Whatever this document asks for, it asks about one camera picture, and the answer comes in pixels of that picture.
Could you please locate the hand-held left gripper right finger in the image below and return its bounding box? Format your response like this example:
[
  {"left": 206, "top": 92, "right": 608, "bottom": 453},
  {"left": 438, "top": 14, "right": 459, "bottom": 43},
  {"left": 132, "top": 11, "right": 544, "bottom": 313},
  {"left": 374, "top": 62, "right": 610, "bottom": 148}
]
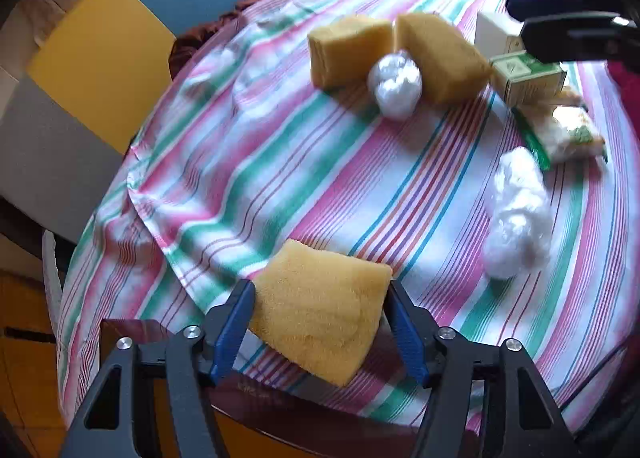
[{"left": 382, "top": 279, "right": 583, "bottom": 458}]

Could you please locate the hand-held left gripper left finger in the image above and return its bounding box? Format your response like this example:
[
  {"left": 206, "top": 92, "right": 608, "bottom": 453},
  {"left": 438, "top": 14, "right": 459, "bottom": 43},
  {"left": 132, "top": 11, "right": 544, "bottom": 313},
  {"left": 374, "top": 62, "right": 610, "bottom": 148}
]
[{"left": 60, "top": 279, "right": 257, "bottom": 458}]

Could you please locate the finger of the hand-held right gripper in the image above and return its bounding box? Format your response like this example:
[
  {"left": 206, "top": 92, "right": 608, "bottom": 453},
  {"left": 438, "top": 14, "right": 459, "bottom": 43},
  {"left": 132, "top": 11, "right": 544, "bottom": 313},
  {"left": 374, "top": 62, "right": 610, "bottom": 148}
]
[
  {"left": 520, "top": 12, "right": 640, "bottom": 63},
  {"left": 506, "top": 0, "right": 621, "bottom": 22}
]

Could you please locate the white cardboard box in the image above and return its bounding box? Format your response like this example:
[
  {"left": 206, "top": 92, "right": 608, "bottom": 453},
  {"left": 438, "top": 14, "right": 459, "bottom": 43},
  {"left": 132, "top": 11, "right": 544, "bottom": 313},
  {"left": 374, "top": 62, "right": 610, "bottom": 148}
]
[{"left": 474, "top": 12, "right": 526, "bottom": 54}]

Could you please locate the yellow sponge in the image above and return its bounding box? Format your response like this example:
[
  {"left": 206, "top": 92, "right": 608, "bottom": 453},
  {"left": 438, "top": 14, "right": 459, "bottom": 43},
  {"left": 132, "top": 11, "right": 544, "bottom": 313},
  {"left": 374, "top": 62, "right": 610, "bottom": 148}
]
[
  {"left": 248, "top": 239, "right": 393, "bottom": 387},
  {"left": 395, "top": 12, "right": 493, "bottom": 106},
  {"left": 307, "top": 18, "right": 393, "bottom": 88}
]

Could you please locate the clear plastic bag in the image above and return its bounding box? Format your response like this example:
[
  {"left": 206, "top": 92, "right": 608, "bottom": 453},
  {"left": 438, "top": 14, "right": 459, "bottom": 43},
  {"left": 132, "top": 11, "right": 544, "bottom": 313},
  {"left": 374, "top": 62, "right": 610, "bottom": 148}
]
[
  {"left": 482, "top": 147, "right": 552, "bottom": 280},
  {"left": 368, "top": 52, "right": 423, "bottom": 119}
]

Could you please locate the green printed carton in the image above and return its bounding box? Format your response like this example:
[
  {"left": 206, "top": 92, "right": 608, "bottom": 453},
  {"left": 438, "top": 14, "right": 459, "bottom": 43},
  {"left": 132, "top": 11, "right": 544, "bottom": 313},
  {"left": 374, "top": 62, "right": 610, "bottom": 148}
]
[{"left": 490, "top": 50, "right": 568, "bottom": 106}]

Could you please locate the person's red clothing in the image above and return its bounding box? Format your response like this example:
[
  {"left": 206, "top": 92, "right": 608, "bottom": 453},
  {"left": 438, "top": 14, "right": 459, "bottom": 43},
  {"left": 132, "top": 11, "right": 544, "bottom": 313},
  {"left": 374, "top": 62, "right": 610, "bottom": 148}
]
[{"left": 605, "top": 60, "right": 640, "bottom": 108}]

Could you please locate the green yellow snack packet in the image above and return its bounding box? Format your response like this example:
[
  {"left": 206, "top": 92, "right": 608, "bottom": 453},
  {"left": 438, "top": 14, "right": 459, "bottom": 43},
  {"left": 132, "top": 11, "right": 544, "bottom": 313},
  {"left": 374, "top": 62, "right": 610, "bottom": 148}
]
[{"left": 512, "top": 90, "right": 608, "bottom": 171}]

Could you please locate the striped tablecloth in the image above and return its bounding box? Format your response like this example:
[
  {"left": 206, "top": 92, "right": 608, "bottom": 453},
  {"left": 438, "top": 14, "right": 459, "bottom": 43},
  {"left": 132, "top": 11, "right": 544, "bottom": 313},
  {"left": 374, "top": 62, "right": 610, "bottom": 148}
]
[{"left": 55, "top": 0, "right": 640, "bottom": 429}]

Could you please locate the dark red cloth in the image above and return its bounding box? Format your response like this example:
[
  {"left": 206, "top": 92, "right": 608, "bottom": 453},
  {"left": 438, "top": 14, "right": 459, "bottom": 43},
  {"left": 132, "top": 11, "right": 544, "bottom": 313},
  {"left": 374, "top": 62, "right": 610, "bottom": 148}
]
[{"left": 170, "top": 10, "right": 261, "bottom": 78}]

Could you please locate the grey yellow blue sofa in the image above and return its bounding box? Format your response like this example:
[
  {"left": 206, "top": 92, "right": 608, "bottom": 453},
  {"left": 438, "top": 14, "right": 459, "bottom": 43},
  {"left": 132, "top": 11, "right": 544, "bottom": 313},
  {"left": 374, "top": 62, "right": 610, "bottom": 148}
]
[{"left": 0, "top": 0, "right": 266, "bottom": 243}]

